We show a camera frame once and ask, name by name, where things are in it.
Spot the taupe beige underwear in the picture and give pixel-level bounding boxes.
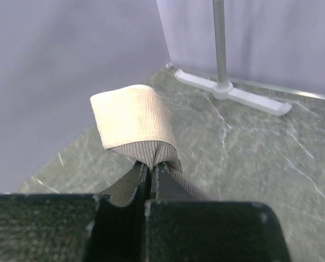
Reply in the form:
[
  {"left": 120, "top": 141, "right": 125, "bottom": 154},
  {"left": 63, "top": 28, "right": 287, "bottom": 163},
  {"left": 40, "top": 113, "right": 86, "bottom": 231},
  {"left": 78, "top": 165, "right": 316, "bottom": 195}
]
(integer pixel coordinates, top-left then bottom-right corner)
[{"left": 90, "top": 85, "right": 207, "bottom": 201}]

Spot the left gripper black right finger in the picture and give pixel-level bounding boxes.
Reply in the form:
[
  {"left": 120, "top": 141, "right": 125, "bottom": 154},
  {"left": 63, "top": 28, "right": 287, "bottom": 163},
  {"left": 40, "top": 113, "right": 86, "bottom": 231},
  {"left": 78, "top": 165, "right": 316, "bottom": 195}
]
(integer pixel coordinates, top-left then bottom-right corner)
[{"left": 145, "top": 163, "right": 291, "bottom": 261}]

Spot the grey white garment rack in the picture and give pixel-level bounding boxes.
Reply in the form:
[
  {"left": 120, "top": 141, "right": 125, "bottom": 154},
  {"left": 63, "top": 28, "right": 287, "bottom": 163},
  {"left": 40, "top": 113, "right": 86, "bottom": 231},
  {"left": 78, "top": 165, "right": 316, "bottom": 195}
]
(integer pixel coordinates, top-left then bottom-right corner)
[{"left": 174, "top": 1, "right": 292, "bottom": 116}]

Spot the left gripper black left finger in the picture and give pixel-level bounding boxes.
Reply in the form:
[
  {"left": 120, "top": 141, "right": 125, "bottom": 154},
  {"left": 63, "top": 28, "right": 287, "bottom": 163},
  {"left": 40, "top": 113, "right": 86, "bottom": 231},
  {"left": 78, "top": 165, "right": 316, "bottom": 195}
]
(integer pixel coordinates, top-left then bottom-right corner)
[{"left": 0, "top": 163, "right": 147, "bottom": 261}]

